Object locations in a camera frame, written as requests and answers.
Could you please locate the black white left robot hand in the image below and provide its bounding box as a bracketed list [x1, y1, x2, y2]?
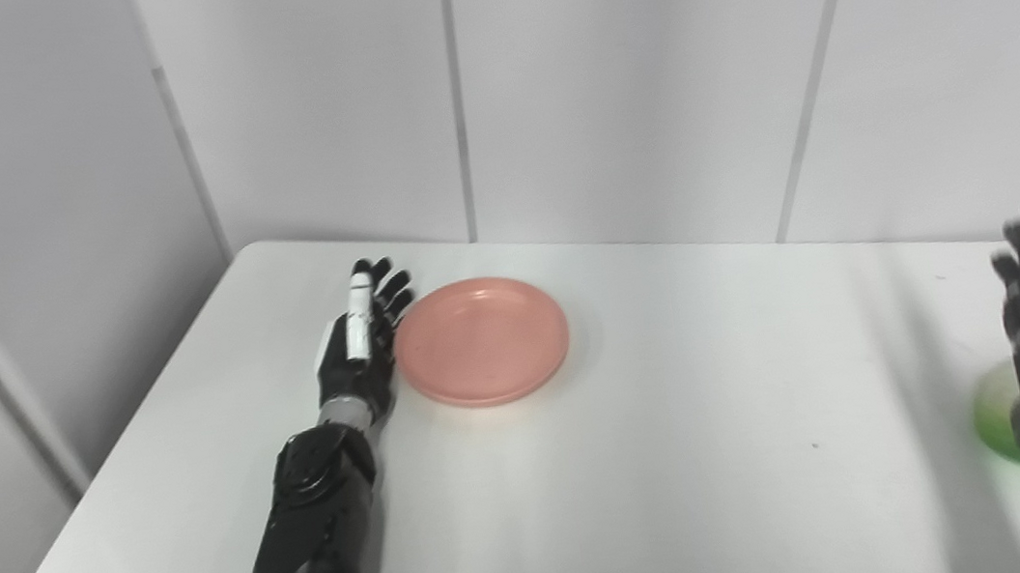
[301, 253, 431, 434]

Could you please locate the green white cabbage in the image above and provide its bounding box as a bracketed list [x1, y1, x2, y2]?
[965, 358, 1020, 473]

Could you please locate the pink round plate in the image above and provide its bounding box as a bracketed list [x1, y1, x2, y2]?
[385, 267, 579, 418]

